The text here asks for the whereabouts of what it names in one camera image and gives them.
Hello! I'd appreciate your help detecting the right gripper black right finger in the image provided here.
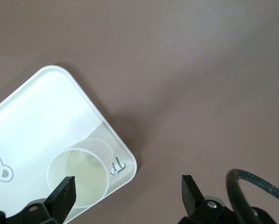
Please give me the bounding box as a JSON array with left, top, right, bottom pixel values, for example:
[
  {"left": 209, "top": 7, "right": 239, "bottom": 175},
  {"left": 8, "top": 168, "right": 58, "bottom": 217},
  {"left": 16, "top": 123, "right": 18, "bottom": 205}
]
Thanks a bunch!
[{"left": 179, "top": 175, "right": 233, "bottom": 224}]

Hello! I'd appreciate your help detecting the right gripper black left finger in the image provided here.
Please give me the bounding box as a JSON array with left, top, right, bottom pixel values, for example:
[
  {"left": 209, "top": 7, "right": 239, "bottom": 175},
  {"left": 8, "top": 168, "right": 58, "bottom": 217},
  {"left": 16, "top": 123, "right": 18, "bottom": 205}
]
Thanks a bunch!
[{"left": 20, "top": 176, "right": 77, "bottom": 224}]

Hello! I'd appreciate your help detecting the white plastic cup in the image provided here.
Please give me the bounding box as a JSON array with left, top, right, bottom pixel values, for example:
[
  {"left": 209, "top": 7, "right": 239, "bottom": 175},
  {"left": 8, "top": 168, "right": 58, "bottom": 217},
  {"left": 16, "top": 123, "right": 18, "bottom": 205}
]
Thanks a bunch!
[{"left": 47, "top": 136, "right": 114, "bottom": 208}]

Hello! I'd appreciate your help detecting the cream tray with bear print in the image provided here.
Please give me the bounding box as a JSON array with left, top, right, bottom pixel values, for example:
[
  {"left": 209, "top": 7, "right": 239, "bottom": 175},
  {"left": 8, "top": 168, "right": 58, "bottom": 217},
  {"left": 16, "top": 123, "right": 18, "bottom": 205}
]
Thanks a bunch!
[{"left": 0, "top": 64, "right": 138, "bottom": 224}]

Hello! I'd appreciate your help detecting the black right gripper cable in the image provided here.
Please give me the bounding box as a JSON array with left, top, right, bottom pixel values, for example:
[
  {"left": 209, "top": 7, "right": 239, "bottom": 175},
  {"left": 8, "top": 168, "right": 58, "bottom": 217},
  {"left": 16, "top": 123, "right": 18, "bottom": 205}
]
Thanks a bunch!
[{"left": 225, "top": 169, "right": 279, "bottom": 224}]

